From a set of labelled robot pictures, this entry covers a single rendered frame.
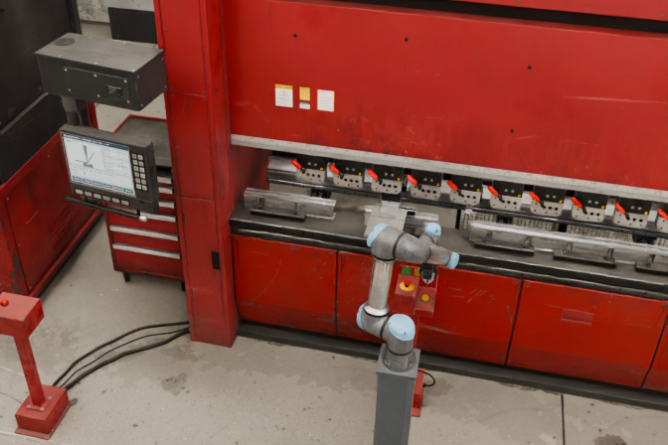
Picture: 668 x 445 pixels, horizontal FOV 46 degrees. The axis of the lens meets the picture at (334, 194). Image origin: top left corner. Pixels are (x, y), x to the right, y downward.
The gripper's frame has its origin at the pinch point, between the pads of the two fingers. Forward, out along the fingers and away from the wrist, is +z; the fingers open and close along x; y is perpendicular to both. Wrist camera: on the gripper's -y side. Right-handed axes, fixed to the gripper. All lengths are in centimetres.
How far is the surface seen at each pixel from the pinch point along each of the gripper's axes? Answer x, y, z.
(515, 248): -41, 29, -4
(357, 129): 43, 39, -59
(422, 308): 0.6, -5.7, 12.6
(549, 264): -59, 23, -2
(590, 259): -79, 29, -4
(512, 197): -36, 36, -32
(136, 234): 180, 48, 44
